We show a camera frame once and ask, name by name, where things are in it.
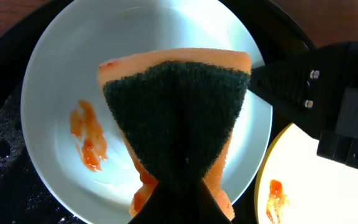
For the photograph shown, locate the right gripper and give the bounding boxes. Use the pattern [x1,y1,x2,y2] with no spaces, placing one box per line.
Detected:
[248,42,358,169]

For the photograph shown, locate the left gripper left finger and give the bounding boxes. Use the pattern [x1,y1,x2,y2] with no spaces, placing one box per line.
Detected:
[129,184,179,224]

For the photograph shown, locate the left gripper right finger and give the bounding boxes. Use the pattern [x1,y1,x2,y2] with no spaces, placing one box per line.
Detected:
[178,181,232,224]

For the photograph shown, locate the green and yellow sponge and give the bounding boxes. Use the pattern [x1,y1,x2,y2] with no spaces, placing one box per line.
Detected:
[98,48,251,221]

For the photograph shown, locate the light blue plate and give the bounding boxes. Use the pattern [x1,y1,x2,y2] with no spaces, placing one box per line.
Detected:
[21,0,264,223]

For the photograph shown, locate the black round tray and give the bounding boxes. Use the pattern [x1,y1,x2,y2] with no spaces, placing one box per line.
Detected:
[0,1,314,223]

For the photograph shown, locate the yellow plate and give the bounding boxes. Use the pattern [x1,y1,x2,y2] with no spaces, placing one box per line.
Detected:
[254,124,358,223]

